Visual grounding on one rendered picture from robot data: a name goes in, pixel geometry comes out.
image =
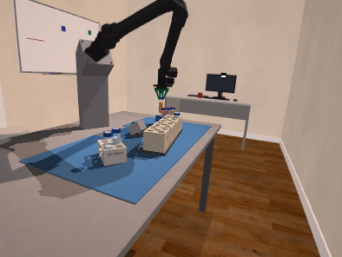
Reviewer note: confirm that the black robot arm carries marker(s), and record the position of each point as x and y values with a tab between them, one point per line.
112	33

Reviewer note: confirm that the blue tube rack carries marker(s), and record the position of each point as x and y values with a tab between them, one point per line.
157	118

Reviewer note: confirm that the blue-capped graduated tube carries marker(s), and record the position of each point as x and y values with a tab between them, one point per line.
116	135

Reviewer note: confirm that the blue table mat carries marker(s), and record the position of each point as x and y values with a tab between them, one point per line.
80	163

